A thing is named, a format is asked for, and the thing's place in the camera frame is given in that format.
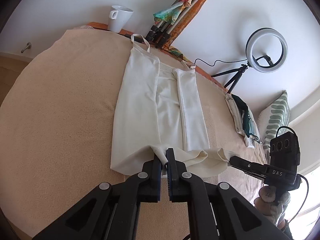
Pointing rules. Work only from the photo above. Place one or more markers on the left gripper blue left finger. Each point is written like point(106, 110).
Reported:
point(156, 179)

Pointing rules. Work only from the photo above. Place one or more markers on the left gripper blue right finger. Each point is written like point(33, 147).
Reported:
point(172, 174)

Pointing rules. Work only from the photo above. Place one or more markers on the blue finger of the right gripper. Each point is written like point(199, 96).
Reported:
point(246, 166)
point(259, 174)

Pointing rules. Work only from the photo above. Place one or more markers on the white camisole top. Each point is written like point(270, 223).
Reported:
point(159, 108)

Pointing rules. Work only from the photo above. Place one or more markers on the folded clothes stack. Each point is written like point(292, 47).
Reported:
point(244, 121)

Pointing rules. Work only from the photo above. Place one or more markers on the gloved right hand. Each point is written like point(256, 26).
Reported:
point(273, 210)

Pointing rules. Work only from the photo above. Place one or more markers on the green striped pillow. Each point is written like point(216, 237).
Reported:
point(271, 118)

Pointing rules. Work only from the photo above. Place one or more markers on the beige fleece blanket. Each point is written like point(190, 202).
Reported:
point(56, 134)

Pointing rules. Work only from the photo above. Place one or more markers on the grey folded tripod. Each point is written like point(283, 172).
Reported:
point(170, 22)

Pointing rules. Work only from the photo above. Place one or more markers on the colourful orange scarf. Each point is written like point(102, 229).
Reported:
point(190, 12)

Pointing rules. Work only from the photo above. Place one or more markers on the white ceramic mug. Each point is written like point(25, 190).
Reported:
point(118, 17)

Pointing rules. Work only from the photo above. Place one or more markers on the metal door stopper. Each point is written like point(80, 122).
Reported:
point(27, 47)

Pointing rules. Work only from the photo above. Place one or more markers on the black camera box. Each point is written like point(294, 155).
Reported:
point(284, 150)

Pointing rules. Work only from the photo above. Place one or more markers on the black ring light tripod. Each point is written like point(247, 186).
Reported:
point(231, 83)

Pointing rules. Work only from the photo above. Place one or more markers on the white ring light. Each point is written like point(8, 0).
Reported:
point(266, 50)

